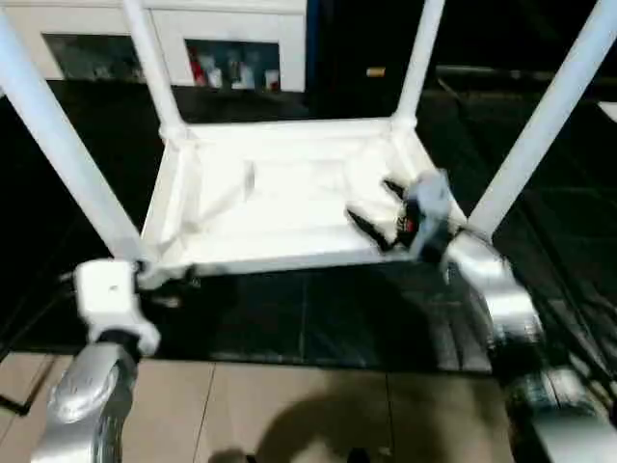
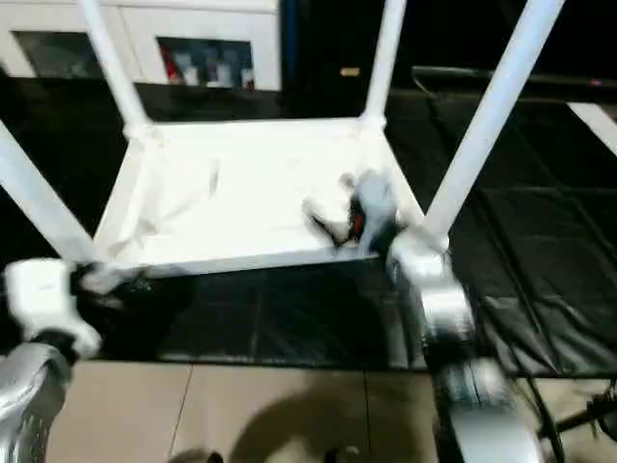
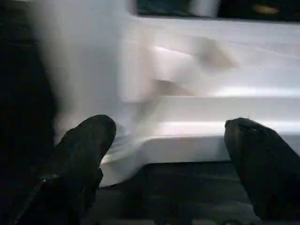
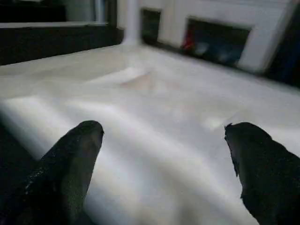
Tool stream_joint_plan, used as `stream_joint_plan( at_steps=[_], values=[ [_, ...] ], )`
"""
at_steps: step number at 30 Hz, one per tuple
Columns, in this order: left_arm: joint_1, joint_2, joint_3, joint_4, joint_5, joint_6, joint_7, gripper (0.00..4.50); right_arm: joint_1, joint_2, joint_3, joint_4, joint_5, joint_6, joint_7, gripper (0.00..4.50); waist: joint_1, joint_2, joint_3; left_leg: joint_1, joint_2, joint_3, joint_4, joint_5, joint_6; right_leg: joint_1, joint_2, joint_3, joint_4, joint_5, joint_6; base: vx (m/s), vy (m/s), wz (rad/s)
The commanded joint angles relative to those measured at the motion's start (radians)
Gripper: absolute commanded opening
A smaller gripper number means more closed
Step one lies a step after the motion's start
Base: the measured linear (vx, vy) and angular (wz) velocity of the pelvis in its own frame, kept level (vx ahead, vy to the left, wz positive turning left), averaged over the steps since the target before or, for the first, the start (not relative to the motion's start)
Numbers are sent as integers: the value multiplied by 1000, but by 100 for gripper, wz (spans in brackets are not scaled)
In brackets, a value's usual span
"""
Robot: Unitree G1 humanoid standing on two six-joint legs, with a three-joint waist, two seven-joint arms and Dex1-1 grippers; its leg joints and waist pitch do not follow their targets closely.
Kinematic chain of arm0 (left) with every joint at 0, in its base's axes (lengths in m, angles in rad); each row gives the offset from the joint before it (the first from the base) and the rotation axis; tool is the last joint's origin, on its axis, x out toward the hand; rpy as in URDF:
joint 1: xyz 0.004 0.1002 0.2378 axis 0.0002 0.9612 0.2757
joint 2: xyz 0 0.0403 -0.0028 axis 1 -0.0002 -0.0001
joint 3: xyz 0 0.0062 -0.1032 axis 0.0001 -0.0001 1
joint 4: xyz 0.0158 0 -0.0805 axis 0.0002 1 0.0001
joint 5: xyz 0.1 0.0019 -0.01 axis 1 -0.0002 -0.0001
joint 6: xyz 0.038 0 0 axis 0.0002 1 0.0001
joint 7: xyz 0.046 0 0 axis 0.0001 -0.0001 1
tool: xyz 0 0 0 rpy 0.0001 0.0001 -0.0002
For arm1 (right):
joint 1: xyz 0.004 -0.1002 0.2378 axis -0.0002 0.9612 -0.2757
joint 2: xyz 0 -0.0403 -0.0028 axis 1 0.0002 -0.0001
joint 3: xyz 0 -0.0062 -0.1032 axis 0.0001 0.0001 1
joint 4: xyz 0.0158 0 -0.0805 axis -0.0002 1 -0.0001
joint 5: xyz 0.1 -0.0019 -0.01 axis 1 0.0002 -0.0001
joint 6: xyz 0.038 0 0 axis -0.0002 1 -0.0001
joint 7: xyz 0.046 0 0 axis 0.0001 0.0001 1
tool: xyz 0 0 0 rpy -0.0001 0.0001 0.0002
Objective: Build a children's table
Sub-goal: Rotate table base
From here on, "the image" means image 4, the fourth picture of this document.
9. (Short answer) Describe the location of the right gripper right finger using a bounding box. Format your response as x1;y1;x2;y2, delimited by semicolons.
224;121;300;225

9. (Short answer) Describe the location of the white plastic table leg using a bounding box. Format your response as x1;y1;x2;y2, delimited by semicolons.
125;0;143;46

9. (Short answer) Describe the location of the white plastic table top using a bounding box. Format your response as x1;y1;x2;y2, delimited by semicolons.
0;43;300;225

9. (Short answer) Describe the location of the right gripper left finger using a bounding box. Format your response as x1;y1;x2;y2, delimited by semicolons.
0;120;105;225

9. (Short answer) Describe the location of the red white package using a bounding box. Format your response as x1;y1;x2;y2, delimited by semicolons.
182;25;196;51

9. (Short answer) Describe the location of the black work mat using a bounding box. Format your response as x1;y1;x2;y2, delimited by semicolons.
0;23;300;169

